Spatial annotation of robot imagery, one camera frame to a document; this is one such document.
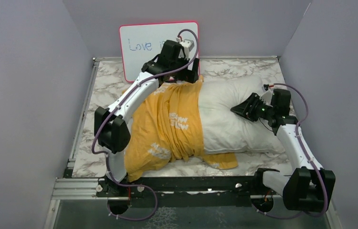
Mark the blue yellow Mickey pillowcase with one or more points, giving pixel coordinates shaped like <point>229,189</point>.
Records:
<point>167,127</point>

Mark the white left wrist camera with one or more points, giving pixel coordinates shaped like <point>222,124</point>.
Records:
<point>186,48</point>

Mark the pink framed whiteboard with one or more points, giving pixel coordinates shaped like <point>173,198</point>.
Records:
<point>141,42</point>

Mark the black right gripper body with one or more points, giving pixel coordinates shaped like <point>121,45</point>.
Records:
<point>264,110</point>

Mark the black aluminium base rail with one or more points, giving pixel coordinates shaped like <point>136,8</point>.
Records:
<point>149,192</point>

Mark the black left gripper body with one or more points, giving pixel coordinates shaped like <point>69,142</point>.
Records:
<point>186,75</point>

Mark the white pillow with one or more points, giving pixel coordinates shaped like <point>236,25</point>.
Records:
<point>227,132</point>

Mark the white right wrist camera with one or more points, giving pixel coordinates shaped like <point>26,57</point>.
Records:
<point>267,94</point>

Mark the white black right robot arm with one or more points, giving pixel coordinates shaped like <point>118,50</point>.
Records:
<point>299,158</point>

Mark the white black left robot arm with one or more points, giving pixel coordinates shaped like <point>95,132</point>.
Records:
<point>111,123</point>

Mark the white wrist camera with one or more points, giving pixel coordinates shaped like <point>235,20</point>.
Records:
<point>267,94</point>
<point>186,48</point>

